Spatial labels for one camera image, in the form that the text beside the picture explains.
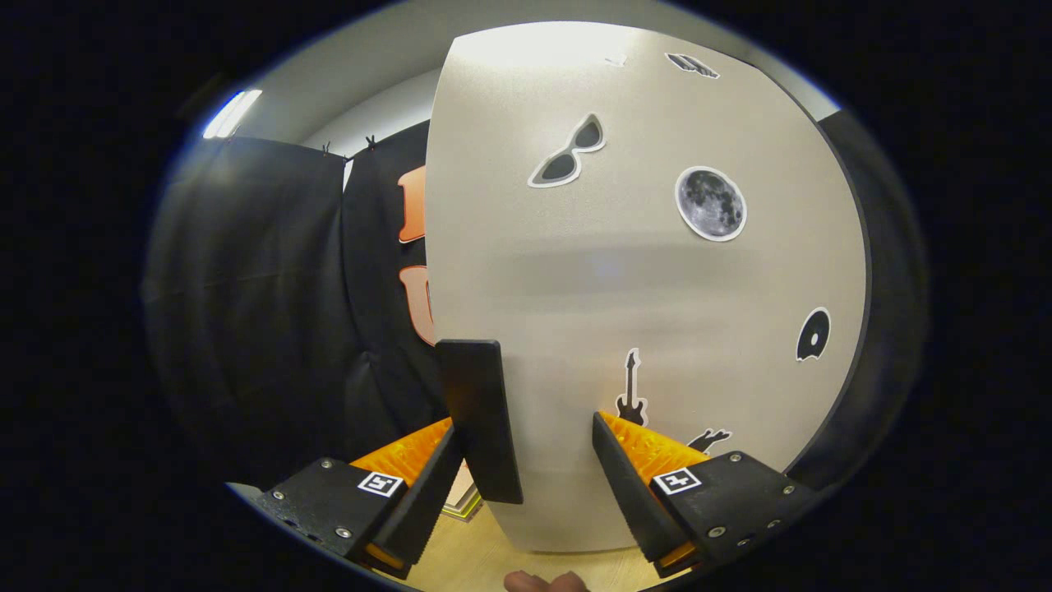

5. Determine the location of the black door handle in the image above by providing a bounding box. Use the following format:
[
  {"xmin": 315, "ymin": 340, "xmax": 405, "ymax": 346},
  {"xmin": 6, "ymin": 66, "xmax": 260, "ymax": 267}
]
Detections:
[{"xmin": 436, "ymin": 339, "xmax": 524, "ymax": 505}]

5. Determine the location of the narrow ceiling light panel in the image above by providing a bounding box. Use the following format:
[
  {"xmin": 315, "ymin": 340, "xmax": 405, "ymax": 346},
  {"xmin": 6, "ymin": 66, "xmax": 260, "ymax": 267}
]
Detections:
[{"xmin": 201, "ymin": 88, "xmax": 264, "ymax": 141}]

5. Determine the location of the black backdrop cloth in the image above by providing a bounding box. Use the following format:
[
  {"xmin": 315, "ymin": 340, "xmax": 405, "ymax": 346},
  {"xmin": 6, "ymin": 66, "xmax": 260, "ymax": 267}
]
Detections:
[{"xmin": 140, "ymin": 111, "xmax": 930, "ymax": 494}]

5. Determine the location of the beige shoe cabinet door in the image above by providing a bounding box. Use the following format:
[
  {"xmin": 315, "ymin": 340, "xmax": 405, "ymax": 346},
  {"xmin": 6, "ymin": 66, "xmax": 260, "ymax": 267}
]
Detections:
[{"xmin": 423, "ymin": 21, "xmax": 868, "ymax": 553}]

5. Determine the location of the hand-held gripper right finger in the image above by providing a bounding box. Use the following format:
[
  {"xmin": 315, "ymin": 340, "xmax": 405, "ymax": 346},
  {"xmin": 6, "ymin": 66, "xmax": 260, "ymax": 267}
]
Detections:
[{"xmin": 592, "ymin": 409, "xmax": 819, "ymax": 578}]

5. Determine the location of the dark grey shoe cabinet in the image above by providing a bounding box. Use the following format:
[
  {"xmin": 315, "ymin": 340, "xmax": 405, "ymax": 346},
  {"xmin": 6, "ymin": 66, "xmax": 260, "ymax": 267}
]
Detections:
[{"xmin": 785, "ymin": 107, "xmax": 884, "ymax": 493}]

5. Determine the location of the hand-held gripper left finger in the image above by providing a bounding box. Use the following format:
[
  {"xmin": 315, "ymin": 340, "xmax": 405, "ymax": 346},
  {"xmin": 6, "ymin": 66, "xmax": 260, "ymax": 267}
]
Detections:
[{"xmin": 256, "ymin": 415, "xmax": 465, "ymax": 580}]

